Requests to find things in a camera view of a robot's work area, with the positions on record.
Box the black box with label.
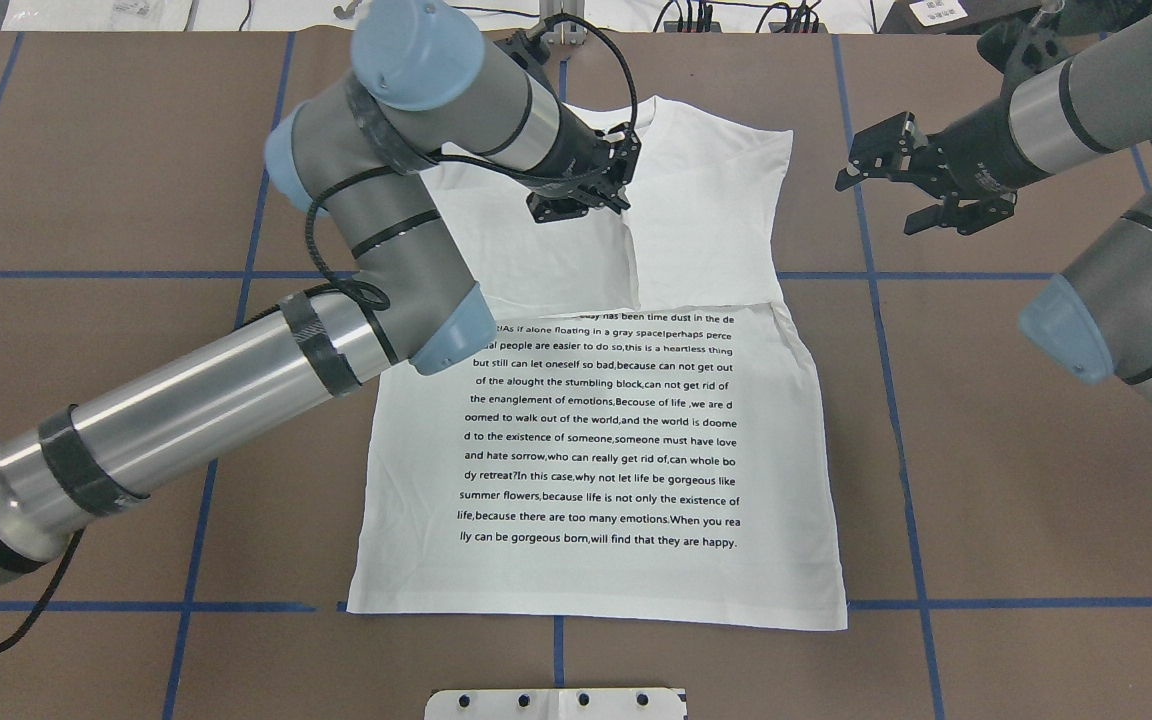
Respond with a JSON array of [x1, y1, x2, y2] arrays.
[[879, 1, 1043, 35]]

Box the white long-sleeve printed shirt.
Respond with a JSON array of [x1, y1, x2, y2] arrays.
[[346, 97, 847, 632]]

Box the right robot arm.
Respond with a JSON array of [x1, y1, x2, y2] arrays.
[[835, 1, 1152, 404]]

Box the black power strip plugs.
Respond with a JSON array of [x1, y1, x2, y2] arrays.
[[652, 1, 828, 35]]

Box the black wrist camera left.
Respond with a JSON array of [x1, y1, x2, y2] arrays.
[[526, 191, 630, 223]]

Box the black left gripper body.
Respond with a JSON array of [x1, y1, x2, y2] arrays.
[[561, 122, 641, 206]]

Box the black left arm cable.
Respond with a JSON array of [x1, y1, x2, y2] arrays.
[[0, 12, 639, 666]]

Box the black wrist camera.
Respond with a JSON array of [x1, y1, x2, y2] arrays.
[[526, 191, 630, 223], [975, 12, 1073, 97]]

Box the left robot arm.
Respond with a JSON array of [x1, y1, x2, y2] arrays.
[[0, 29, 347, 439]]

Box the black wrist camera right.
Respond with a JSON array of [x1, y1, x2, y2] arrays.
[[975, 12, 1073, 97]]

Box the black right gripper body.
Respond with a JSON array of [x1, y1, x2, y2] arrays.
[[915, 126, 1021, 205]]

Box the grey aluminium post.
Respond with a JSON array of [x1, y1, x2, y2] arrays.
[[540, 22, 588, 47]]

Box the white perforated base plate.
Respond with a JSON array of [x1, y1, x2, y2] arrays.
[[424, 687, 689, 719]]

